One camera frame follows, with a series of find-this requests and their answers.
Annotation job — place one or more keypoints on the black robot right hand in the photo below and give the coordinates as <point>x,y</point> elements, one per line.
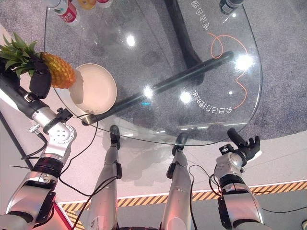
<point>249,149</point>

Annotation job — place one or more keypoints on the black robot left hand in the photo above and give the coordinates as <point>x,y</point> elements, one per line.
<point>40,82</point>

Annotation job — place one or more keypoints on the yellow pineapple with green crown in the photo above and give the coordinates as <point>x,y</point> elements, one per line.
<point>60,70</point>

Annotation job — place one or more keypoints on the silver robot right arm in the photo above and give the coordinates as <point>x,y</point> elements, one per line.
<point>236,198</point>

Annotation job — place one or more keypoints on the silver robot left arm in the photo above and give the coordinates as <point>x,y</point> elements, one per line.
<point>56,143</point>

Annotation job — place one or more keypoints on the round beige plate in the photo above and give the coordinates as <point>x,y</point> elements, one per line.
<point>98,88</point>

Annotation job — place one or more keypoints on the dark robot right foot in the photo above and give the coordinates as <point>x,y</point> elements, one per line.
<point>181,140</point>

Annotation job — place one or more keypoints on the dark robot foot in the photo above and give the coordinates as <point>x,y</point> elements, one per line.
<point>181,140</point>
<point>114,133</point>

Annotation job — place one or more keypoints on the red and white bottle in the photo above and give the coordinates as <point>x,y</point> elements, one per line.
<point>69,12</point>

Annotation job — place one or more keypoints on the silver robot right leg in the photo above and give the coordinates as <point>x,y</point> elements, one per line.
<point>178,191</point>

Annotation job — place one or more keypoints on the silver robot leg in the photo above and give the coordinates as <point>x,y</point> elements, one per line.
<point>105,191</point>
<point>178,191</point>

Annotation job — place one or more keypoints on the dark robot left foot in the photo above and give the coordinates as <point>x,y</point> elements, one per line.
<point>114,133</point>

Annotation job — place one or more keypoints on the yellow drink container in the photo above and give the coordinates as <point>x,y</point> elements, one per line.
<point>86,3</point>

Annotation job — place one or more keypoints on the pink and white container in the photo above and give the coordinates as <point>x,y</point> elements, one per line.
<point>104,2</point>

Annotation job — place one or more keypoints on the yellow black hazard tape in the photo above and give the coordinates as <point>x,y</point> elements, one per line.
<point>144,200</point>

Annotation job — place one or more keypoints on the silver robot left leg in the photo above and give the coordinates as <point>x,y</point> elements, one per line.
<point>105,191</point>

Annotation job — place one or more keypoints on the dark bottle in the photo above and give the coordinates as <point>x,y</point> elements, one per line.
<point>229,6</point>

